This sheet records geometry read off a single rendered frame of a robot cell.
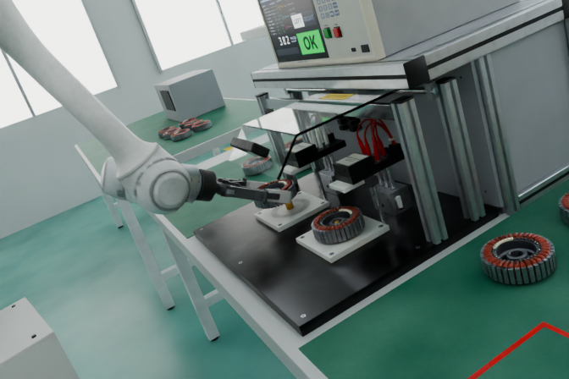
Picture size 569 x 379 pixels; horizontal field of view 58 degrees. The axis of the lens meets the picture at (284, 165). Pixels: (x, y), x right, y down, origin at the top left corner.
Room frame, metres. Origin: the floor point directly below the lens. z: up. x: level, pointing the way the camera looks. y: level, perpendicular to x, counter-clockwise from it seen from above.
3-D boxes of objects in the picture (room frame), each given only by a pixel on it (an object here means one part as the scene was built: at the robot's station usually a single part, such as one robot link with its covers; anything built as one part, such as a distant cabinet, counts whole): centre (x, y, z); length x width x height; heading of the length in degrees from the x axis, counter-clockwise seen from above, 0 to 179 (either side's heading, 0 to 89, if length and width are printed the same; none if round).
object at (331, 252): (1.01, -0.07, 0.78); 0.15 x 0.15 x 0.01; 22
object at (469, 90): (1.22, -0.26, 0.92); 0.66 x 0.01 x 0.30; 22
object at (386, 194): (1.06, -0.20, 0.80); 0.08 x 0.05 x 0.06; 22
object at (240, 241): (1.13, -0.04, 0.76); 0.64 x 0.47 x 0.02; 22
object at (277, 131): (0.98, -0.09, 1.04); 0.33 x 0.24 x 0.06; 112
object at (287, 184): (1.23, 0.05, 0.84); 0.11 x 0.11 x 0.04
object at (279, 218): (1.23, 0.02, 0.78); 0.15 x 0.15 x 0.01; 22
